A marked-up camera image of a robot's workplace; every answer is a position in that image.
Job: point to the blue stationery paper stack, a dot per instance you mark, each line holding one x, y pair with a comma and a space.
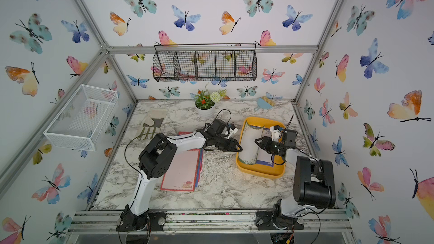
264, 158

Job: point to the black wire wall basket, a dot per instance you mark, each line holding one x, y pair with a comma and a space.
205, 62

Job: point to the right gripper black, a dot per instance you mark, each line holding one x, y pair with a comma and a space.
265, 143

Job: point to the potted flower plant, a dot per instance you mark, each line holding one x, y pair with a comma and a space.
205, 101

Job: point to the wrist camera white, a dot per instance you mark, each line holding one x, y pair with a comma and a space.
276, 132
232, 130

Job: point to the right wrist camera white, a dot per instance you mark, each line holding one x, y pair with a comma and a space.
276, 132

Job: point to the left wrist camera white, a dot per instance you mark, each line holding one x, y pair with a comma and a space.
232, 130

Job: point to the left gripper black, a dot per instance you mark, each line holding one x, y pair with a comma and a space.
230, 141

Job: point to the beige work glove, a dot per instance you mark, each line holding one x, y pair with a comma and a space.
151, 124

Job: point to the yellow storage tray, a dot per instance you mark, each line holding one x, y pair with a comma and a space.
260, 170

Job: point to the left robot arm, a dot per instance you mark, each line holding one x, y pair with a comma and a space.
155, 160

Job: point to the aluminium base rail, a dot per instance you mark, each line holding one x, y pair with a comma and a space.
206, 221

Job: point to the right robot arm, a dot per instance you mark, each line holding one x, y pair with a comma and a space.
313, 186

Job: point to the blue dustpan brush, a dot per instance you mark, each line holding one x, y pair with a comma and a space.
264, 103

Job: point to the white mesh wall basket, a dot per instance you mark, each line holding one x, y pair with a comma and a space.
82, 118

